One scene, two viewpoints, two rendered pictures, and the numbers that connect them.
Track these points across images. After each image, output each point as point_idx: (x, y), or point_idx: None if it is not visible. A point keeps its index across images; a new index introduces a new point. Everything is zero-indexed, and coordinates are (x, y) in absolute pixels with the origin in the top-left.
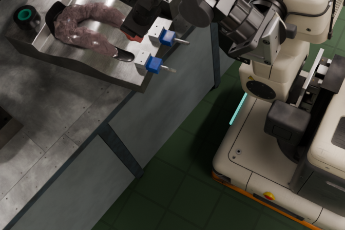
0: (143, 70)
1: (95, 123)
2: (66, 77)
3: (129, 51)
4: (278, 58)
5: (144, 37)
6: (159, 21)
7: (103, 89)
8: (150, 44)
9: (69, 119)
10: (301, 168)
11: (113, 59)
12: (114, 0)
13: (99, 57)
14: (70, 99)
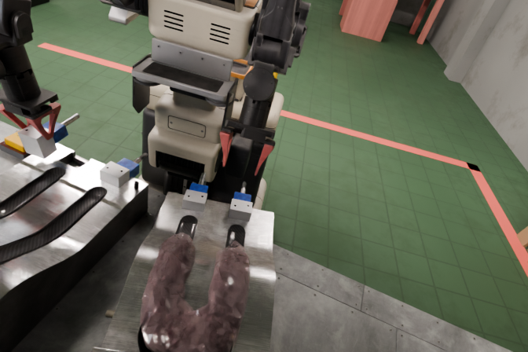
0: (252, 212)
1: (328, 273)
2: (277, 342)
3: (227, 232)
4: (221, 107)
5: (200, 218)
6: (170, 204)
7: (279, 276)
8: (211, 210)
9: (340, 310)
10: (263, 162)
11: (247, 247)
12: (141, 251)
13: (254, 258)
14: (311, 320)
